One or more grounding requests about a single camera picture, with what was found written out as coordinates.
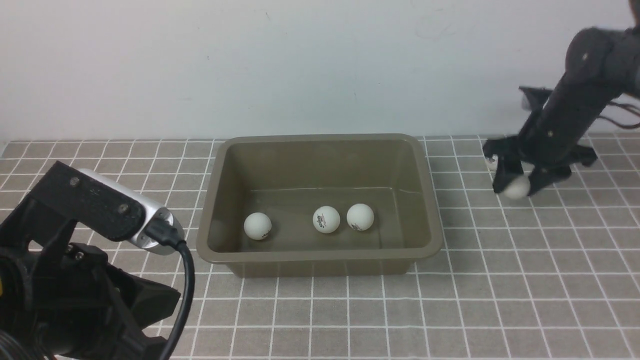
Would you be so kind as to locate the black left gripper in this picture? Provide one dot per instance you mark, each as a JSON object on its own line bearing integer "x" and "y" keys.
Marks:
{"x": 60, "y": 298}

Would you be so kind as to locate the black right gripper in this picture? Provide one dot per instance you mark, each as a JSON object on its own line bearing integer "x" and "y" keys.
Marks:
{"x": 548, "y": 139}

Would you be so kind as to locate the white ping-pong ball with mark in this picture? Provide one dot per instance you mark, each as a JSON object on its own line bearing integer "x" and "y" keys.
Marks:
{"x": 257, "y": 226}

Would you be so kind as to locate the olive plastic bin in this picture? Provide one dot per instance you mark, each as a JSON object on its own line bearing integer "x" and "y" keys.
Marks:
{"x": 289, "y": 177}

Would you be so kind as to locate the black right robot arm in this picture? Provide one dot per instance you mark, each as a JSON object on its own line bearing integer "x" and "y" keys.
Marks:
{"x": 600, "y": 66}

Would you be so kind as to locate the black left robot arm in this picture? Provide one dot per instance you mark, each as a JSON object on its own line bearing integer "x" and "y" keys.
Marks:
{"x": 63, "y": 298}

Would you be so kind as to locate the grey checkered tablecloth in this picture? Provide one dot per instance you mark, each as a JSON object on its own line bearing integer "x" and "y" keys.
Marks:
{"x": 555, "y": 276}

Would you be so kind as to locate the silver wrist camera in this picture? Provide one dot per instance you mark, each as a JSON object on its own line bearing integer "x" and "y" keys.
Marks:
{"x": 103, "y": 205}

